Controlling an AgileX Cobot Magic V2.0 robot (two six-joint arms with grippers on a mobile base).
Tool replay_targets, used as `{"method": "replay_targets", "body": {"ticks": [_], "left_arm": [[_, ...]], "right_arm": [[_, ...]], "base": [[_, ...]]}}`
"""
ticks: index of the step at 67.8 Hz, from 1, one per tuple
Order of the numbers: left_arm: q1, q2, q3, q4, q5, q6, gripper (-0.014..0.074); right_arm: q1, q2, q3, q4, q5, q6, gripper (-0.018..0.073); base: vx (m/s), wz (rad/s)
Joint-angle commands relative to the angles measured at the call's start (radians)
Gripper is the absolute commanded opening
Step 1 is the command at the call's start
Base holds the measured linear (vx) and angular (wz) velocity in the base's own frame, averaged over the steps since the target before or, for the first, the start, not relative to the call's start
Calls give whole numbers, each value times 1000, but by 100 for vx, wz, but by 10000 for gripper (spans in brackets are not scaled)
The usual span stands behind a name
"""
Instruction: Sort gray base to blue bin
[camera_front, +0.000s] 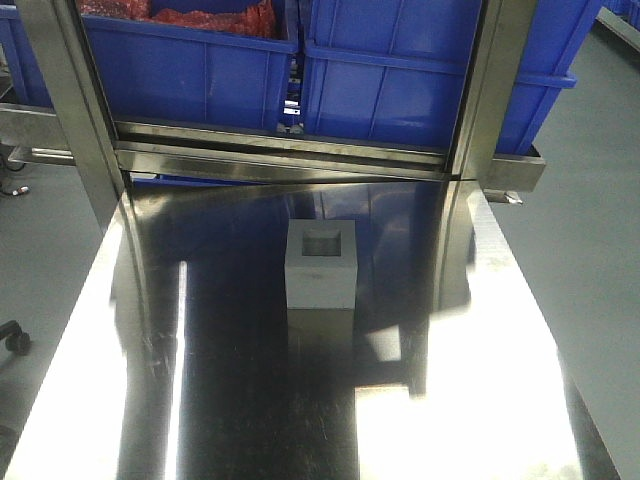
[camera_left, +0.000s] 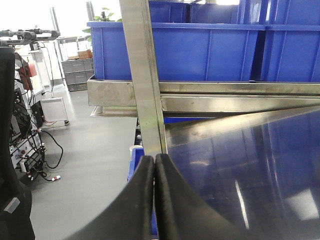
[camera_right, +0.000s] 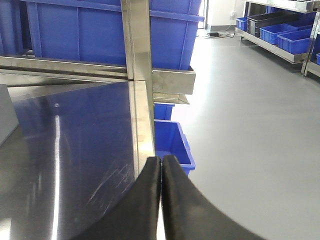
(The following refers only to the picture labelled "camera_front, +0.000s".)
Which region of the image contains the red mesh bag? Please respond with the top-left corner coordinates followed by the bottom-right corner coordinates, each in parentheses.
top-left (76, 1), bottom-right (277, 39)

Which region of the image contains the black caster wheel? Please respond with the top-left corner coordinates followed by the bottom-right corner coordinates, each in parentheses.
top-left (0, 320), bottom-right (31, 356)

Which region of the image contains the blue plastic bin right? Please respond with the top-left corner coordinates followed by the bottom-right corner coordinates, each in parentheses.
top-left (299, 1), bottom-right (599, 155)

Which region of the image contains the stainless steel rack frame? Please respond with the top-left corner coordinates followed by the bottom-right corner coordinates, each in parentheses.
top-left (1, 1), bottom-right (545, 227)

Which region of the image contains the blue bin with red items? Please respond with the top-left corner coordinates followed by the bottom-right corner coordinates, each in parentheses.
top-left (82, 1), bottom-right (299, 131)

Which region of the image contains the gray square base block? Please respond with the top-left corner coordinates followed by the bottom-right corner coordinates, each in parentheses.
top-left (285, 219), bottom-right (358, 310)

